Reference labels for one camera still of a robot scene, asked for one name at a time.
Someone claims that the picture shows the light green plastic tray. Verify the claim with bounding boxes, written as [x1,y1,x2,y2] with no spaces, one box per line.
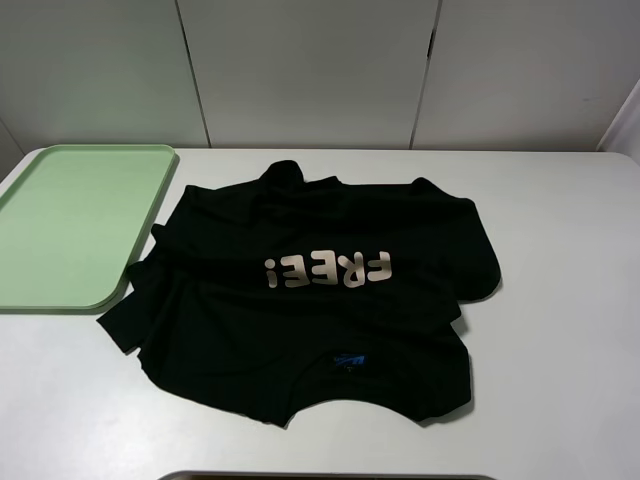
[1,145,177,311]

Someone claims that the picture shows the black short sleeve t-shirt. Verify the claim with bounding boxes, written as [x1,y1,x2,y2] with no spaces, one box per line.
[99,160,501,427]

